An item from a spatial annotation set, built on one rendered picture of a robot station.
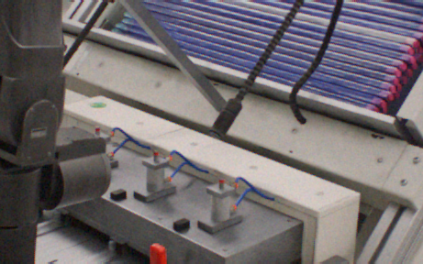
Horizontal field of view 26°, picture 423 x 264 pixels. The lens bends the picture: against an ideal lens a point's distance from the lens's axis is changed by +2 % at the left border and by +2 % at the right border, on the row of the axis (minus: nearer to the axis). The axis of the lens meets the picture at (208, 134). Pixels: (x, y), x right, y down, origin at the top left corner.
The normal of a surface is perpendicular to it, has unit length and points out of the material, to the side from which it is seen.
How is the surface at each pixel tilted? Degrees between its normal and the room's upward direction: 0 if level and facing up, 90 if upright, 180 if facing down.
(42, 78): 90
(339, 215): 90
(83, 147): 90
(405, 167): 90
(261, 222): 45
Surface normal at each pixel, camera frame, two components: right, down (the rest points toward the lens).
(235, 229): 0.04, -0.94
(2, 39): -0.66, 0.10
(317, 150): -0.47, -0.50
